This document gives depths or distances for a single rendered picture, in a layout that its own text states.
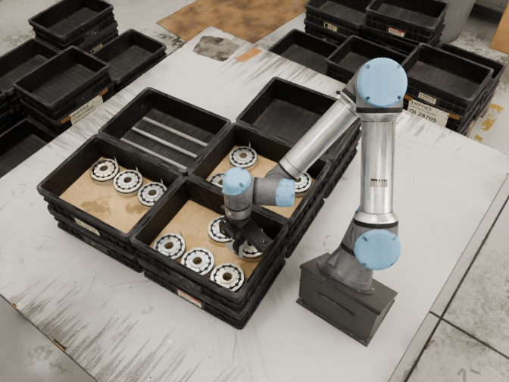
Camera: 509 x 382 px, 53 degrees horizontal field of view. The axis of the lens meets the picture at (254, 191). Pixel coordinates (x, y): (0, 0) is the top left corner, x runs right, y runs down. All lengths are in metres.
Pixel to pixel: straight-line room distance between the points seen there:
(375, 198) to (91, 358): 0.97
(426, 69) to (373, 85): 1.68
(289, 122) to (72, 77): 1.38
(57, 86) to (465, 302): 2.32
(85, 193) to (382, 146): 1.06
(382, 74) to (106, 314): 1.12
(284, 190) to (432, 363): 1.36
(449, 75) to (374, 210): 1.69
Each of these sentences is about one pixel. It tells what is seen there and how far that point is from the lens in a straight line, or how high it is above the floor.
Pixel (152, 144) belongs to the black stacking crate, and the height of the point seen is 0.83.
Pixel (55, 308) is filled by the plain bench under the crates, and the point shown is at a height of 0.70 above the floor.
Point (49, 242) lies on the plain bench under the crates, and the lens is 1.97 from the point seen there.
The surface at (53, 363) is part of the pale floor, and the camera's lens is 2.54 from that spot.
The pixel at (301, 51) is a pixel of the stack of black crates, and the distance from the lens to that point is 3.34.
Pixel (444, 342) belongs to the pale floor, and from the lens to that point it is 2.53.
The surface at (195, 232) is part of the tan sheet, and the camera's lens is 1.70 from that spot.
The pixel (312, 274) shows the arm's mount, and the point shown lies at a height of 0.92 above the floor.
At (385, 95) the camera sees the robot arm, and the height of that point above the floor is 1.41.
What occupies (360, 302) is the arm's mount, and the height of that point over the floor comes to 0.92.
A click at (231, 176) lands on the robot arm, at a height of 1.20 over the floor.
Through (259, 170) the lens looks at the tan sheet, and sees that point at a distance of 1.85.
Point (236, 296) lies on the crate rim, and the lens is 1.45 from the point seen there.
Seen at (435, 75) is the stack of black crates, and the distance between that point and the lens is 2.92.
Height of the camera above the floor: 2.22
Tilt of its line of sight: 51 degrees down
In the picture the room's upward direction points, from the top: 2 degrees counter-clockwise
